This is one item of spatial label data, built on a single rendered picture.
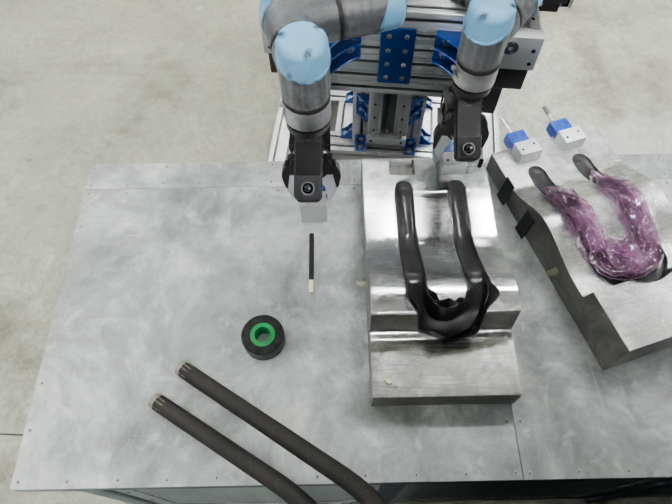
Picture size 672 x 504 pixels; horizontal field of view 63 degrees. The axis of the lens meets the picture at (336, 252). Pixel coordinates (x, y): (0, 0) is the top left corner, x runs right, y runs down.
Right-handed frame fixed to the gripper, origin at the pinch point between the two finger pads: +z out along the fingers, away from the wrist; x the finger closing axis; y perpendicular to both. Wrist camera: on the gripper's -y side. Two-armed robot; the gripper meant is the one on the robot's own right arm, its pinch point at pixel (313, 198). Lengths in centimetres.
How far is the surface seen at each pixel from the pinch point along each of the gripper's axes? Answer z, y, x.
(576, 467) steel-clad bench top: 15, -47, -45
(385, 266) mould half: 3.6, -12.9, -13.2
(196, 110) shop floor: 95, 114, 57
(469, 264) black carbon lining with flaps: 4.4, -12.4, -28.9
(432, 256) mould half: 5.0, -10.2, -22.4
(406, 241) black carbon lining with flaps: 7.2, -5.6, -18.0
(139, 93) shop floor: 95, 125, 84
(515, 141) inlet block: 8.2, 20.0, -44.2
